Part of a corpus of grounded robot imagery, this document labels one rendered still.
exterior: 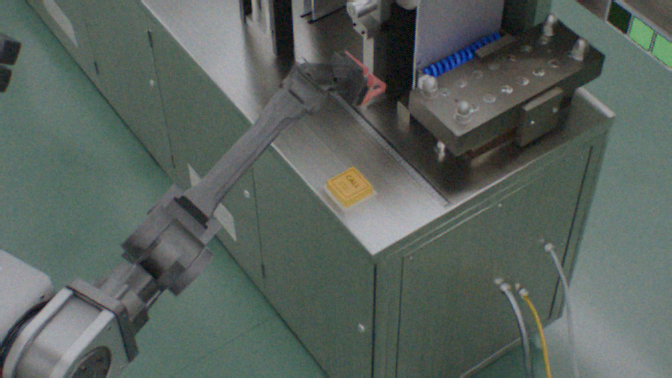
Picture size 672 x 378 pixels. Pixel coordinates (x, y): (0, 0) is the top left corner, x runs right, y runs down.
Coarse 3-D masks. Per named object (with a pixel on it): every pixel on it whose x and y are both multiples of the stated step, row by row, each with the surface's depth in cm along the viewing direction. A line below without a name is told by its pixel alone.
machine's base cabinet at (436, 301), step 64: (64, 0) 342; (128, 0) 284; (128, 64) 313; (192, 128) 288; (256, 192) 267; (512, 192) 233; (576, 192) 252; (256, 256) 293; (320, 256) 249; (448, 256) 235; (512, 256) 254; (576, 256) 276; (320, 320) 271; (384, 320) 235; (448, 320) 256; (512, 320) 280
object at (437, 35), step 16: (448, 0) 219; (464, 0) 223; (480, 0) 226; (496, 0) 229; (432, 16) 220; (448, 16) 223; (464, 16) 226; (480, 16) 230; (496, 16) 233; (416, 32) 220; (432, 32) 223; (448, 32) 226; (464, 32) 230; (480, 32) 233; (416, 48) 223; (432, 48) 227; (448, 48) 230; (416, 64) 227
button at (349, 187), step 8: (352, 168) 225; (336, 176) 224; (344, 176) 224; (352, 176) 224; (360, 176) 224; (328, 184) 223; (336, 184) 223; (344, 184) 223; (352, 184) 223; (360, 184) 222; (368, 184) 222; (336, 192) 222; (344, 192) 221; (352, 192) 221; (360, 192) 221; (368, 192) 222; (344, 200) 220; (352, 200) 221
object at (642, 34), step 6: (636, 18) 211; (636, 24) 212; (642, 24) 211; (636, 30) 213; (642, 30) 211; (648, 30) 210; (630, 36) 215; (636, 36) 214; (642, 36) 212; (648, 36) 211; (642, 42) 213; (648, 42) 211; (648, 48) 212
